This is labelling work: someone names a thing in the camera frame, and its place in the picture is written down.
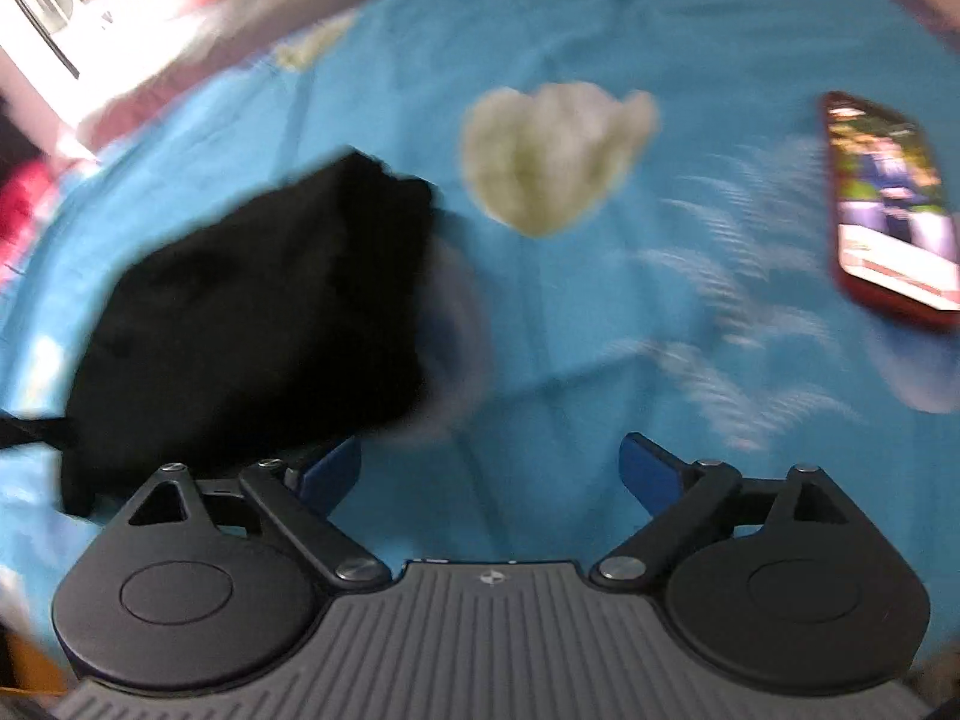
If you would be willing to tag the grey cloth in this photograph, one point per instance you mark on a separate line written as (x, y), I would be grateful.
(247, 22)

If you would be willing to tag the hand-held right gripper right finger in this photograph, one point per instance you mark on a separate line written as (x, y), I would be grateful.
(649, 469)

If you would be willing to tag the red smartphone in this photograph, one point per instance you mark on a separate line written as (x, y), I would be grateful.
(889, 202)

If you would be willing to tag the pink red cloth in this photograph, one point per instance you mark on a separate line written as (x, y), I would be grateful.
(26, 214)

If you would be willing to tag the black pants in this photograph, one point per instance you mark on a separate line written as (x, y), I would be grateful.
(262, 300)

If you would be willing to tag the blue floral bedsheet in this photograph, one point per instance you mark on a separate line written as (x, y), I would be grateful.
(600, 255)

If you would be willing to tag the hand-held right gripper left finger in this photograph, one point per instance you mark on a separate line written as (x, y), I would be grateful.
(330, 476)

